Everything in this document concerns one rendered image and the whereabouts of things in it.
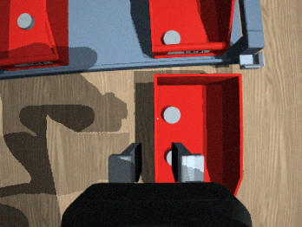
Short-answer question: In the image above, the grey metal shelf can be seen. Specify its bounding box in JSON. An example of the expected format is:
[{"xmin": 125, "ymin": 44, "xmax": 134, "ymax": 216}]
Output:
[{"xmin": 0, "ymin": 0, "xmax": 265, "ymax": 80}]

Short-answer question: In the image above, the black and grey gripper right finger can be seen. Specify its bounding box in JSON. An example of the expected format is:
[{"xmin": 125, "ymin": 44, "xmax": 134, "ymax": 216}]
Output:
[{"xmin": 172, "ymin": 142, "xmax": 204, "ymax": 183}]

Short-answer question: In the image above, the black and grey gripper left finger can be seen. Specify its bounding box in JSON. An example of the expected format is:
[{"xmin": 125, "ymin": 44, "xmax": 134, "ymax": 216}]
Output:
[{"xmin": 108, "ymin": 143, "xmax": 142, "ymax": 183}]

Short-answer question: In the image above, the grey steel disc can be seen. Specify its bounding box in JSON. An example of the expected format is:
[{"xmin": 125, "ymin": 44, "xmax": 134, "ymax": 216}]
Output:
[
  {"xmin": 163, "ymin": 107, "xmax": 181, "ymax": 124},
  {"xmin": 163, "ymin": 30, "xmax": 181, "ymax": 44},
  {"xmin": 166, "ymin": 149, "xmax": 172, "ymax": 165},
  {"xmin": 17, "ymin": 13, "xmax": 35, "ymax": 30}
]

